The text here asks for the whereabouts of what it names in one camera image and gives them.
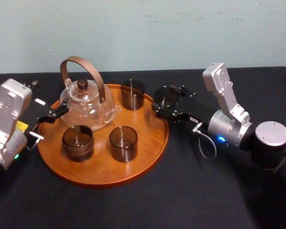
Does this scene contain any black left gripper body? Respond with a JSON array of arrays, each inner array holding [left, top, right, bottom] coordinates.
[[16, 95, 53, 150]]

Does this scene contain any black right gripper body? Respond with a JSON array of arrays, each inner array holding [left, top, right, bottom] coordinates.
[[174, 92, 218, 130]]

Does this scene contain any smoked glass cup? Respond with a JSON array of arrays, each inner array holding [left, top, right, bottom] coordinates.
[[121, 79, 146, 111], [109, 126, 138, 163], [62, 125, 95, 163], [153, 86, 180, 112]]

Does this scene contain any round brown wooden tray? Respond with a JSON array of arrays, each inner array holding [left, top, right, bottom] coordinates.
[[37, 83, 170, 189]]

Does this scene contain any glass teapot lid dark knob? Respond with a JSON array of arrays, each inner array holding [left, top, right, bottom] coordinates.
[[70, 79, 96, 96]]

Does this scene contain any black table cloth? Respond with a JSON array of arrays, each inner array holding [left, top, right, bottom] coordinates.
[[0, 65, 286, 229]]

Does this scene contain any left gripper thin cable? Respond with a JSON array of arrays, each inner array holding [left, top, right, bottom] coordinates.
[[26, 120, 45, 152]]

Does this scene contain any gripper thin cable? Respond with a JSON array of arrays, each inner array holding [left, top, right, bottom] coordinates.
[[26, 120, 45, 152], [192, 122, 217, 160]]

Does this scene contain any clear glass teapot brown handle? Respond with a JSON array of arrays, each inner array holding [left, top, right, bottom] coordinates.
[[59, 56, 123, 131]]

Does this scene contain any right gripper thin cable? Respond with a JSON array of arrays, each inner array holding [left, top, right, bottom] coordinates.
[[192, 122, 217, 160]]

